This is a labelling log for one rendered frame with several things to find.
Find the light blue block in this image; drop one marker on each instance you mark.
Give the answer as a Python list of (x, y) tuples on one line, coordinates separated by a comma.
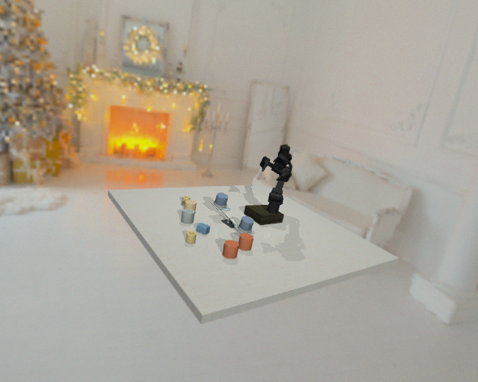
[(203, 228)]

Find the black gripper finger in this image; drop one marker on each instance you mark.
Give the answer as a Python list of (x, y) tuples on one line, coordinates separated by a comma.
[(283, 176), (264, 164)]

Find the orange cylinder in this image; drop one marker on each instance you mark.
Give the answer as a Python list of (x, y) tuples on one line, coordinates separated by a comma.
[(245, 241), (230, 249)]

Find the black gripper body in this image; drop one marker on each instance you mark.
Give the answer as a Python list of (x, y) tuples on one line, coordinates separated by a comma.
[(276, 168)]

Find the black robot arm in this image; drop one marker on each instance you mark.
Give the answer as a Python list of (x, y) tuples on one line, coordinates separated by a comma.
[(275, 196)]

